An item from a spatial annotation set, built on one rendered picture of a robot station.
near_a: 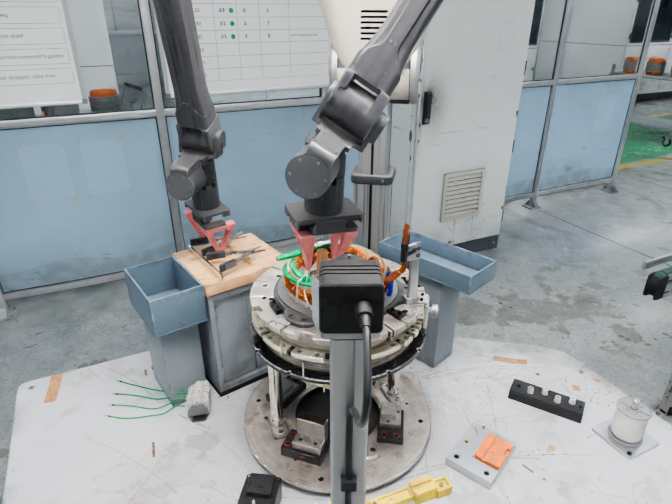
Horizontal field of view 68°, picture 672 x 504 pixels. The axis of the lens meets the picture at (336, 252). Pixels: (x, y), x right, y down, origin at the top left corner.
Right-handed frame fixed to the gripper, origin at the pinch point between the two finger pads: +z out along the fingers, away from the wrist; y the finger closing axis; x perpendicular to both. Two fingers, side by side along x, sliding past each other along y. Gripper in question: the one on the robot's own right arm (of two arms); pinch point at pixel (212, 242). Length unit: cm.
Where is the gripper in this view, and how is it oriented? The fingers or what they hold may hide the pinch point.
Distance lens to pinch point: 115.2
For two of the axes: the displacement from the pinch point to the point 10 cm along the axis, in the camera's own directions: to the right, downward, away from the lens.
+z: 0.1, 8.7, 4.9
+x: 8.0, -3.0, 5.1
